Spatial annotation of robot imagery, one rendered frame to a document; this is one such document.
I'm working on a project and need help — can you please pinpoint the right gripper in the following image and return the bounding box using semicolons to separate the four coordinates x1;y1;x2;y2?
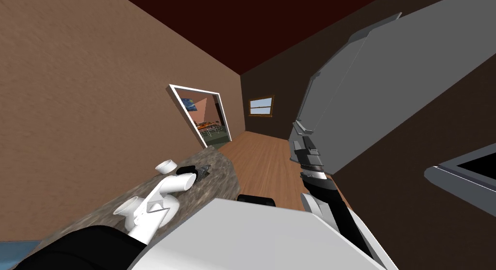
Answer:
288;135;325;172

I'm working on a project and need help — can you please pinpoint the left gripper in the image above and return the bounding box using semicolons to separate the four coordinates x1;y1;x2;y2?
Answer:
195;164;212;182

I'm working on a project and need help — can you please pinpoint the white bowl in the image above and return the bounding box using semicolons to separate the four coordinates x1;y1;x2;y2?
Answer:
155;159;179;175

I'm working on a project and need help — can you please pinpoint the dining table with chairs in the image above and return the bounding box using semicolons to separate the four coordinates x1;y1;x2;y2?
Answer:
195;120;226;138

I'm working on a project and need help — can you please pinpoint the wooden framed window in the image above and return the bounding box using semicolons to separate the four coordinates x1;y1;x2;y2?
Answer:
248;95;276;118

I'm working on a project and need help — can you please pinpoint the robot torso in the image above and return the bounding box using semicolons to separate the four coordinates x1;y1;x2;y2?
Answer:
127;193;389;270

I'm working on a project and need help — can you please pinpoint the grey fridge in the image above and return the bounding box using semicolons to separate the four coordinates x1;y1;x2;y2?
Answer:
288;0;496;176

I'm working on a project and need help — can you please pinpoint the grey appliance with dark opening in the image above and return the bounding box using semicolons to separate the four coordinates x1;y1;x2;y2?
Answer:
423;143;496;217

